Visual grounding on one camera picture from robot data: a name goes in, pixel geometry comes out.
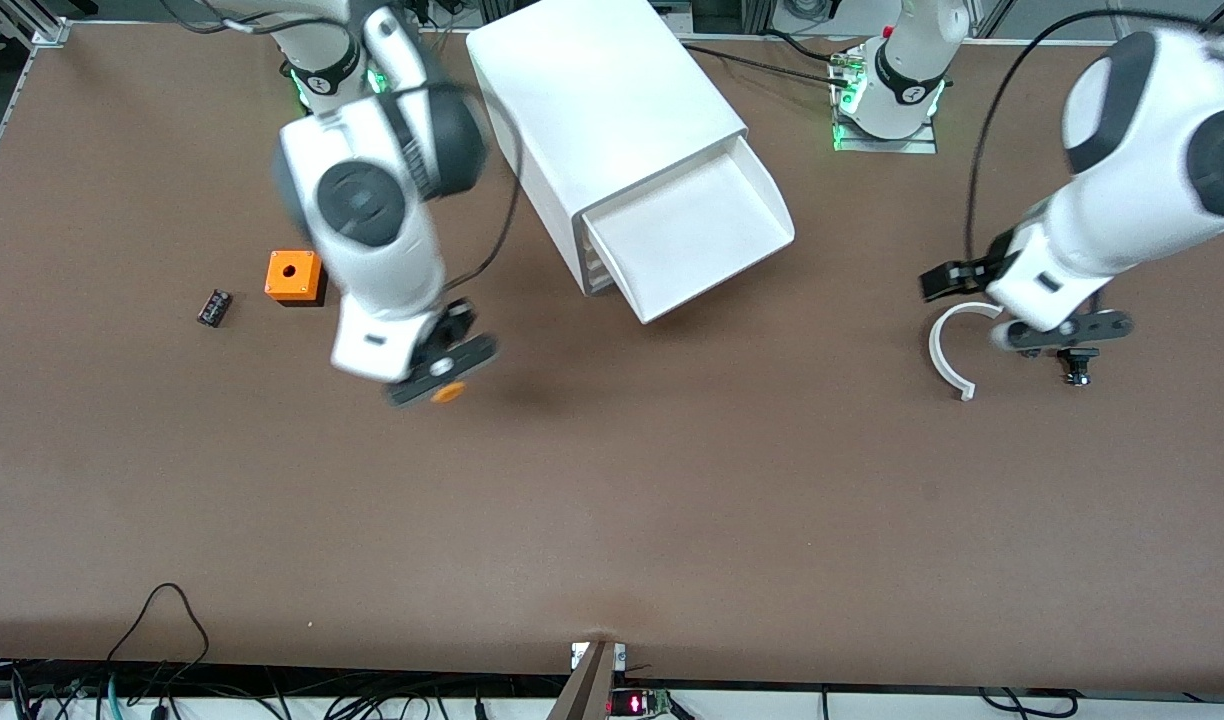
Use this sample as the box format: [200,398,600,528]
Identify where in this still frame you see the black button component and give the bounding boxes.
[1057,346,1101,387]

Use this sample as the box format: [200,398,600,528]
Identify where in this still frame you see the white drawer cabinet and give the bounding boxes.
[467,0,751,298]

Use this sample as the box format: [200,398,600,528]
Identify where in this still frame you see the white curved plastic piece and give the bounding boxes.
[929,302,1005,402]

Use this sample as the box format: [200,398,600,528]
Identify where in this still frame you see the orange box with hole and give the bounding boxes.
[264,250,329,307]

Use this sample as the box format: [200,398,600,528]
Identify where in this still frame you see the device with red display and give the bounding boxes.
[607,688,673,718]

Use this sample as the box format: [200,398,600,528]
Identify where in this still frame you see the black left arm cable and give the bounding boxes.
[964,8,1224,263]

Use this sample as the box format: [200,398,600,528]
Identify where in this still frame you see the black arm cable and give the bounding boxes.
[964,8,1224,263]
[387,85,525,297]

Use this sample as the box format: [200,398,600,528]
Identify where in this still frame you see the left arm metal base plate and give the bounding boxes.
[829,40,939,155]

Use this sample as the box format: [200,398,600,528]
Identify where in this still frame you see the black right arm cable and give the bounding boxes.
[387,85,525,297]

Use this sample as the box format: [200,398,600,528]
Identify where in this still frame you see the black table cable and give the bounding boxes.
[677,42,855,87]

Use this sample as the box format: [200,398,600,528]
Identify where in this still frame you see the black looped cable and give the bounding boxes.
[107,583,211,693]

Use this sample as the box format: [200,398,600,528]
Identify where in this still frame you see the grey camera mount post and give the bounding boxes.
[547,640,628,720]

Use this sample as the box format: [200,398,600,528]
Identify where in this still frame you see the aluminium frame profile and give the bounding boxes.
[12,0,71,47]

